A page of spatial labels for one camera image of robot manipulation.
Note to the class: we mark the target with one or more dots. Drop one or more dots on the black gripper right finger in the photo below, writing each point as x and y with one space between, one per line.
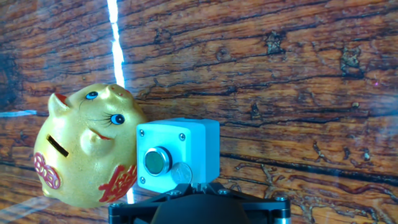
267 207

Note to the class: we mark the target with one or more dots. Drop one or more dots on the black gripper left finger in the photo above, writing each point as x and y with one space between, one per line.
136 205

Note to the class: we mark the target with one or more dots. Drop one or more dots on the silver coin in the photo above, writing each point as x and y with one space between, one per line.
183 173

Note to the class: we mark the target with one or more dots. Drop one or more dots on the golden piggy bank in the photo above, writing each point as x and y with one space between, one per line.
84 155

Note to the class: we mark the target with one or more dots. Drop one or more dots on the grey push button box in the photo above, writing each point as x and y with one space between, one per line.
192 146

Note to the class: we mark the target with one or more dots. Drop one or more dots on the wood pattern table mat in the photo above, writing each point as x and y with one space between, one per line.
280 93

